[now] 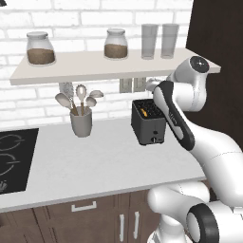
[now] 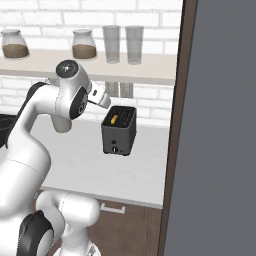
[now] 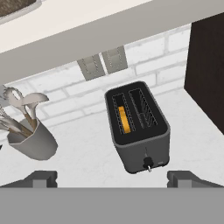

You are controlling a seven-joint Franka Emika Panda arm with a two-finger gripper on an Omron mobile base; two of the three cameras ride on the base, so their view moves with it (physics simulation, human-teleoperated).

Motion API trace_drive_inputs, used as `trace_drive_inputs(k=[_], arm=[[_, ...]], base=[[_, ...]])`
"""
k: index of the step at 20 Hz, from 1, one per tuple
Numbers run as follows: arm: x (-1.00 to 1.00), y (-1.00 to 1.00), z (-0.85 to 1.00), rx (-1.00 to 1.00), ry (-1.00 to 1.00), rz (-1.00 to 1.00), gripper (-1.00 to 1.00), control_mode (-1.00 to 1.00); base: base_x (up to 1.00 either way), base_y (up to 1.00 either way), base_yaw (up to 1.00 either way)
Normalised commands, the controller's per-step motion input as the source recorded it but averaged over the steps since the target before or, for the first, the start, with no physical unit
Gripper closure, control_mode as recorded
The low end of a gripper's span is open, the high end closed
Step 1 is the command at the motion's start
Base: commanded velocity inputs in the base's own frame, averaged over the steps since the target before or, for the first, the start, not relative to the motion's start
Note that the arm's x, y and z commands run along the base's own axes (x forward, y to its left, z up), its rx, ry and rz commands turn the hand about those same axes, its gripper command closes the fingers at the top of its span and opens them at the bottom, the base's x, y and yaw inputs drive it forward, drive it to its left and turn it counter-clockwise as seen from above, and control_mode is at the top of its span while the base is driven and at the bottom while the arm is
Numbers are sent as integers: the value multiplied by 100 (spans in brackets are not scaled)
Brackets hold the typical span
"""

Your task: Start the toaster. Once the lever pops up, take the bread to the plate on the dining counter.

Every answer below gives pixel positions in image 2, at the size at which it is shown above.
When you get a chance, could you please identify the white drawer handle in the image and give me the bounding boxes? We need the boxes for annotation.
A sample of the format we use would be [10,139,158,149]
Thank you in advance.
[99,202,127,215]

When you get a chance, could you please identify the clear drinking glass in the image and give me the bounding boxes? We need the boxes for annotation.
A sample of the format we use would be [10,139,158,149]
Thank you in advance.
[124,25,145,66]
[101,24,121,65]

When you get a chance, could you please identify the brown side panel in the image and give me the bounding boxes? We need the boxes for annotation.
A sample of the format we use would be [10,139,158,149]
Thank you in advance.
[156,0,199,256]

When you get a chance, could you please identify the brown drawer front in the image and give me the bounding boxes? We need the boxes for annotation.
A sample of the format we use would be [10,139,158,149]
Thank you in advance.
[32,189,164,256]

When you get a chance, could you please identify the beige wall shelf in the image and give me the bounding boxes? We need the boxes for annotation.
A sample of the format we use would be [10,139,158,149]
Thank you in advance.
[0,49,178,87]

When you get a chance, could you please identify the glass jar with brown contents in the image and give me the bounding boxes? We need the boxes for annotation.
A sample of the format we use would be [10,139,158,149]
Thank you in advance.
[0,28,31,61]
[71,28,98,61]

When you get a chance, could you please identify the grey fridge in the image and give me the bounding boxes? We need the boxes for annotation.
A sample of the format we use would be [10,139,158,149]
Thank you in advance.
[162,0,256,256]

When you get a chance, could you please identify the dark grey toaster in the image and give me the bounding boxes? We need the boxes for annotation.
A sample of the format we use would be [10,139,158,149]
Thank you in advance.
[100,105,138,157]

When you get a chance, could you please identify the grey wall outlet plate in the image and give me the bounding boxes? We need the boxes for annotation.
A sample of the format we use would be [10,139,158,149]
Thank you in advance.
[119,82,135,99]
[104,81,120,97]

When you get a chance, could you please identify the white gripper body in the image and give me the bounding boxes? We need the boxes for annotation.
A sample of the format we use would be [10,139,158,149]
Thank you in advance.
[96,89,113,109]

